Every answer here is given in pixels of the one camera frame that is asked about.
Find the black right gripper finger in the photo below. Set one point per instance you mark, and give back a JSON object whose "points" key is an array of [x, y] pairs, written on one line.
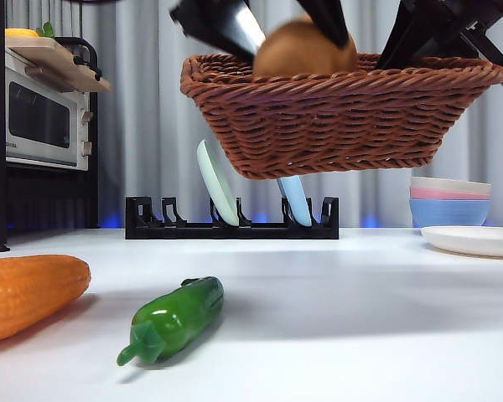
{"points": [[436, 42], [411, 21]]}

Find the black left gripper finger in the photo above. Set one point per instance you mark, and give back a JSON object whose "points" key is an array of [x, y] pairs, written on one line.
{"points": [[209, 21], [325, 21]]}

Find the brown potato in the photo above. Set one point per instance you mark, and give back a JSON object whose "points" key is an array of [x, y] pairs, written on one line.
{"points": [[302, 54]]}

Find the brown wicker basket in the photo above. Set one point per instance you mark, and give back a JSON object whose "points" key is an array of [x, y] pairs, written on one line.
{"points": [[318, 125]]}

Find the green cucumber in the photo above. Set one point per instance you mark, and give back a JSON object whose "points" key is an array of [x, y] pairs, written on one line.
{"points": [[180, 314]]}

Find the orange yellow corn cob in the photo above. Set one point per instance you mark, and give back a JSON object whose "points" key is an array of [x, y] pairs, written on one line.
{"points": [[29, 293]]}

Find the grey curtain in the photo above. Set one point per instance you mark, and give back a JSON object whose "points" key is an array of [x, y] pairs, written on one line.
{"points": [[151, 104]]}

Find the cream bowl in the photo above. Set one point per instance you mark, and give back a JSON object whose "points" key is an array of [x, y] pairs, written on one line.
{"points": [[448, 183]]}

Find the pink bowl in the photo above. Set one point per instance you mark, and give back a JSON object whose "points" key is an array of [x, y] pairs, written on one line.
{"points": [[444, 194]]}

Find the pale green plate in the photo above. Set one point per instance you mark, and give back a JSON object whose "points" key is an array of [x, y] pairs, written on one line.
{"points": [[218, 184]]}

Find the green leaf sprig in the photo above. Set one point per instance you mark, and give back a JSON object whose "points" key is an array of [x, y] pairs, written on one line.
{"points": [[46, 29]]}

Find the wooden cutting board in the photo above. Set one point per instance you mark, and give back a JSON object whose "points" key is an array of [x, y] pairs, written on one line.
{"points": [[46, 58]]}

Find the blue bowl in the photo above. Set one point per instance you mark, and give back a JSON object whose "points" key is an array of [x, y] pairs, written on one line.
{"points": [[448, 213]]}

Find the light blue plate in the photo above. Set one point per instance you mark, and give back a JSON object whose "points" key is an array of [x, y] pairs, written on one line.
{"points": [[295, 197]]}

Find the yellow fruit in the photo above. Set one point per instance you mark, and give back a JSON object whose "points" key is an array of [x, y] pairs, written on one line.
{"points": [[21, 32]]}

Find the white toaster oven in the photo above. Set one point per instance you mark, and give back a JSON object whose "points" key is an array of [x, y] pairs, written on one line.
{"points": [[37, 117]]}

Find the cream white plate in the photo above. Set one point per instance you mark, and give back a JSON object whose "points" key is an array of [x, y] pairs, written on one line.
{"points": [[473, 243]]}

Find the black dish rack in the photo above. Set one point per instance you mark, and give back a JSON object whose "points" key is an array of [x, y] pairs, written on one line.
{"points": [[234, 232]]}

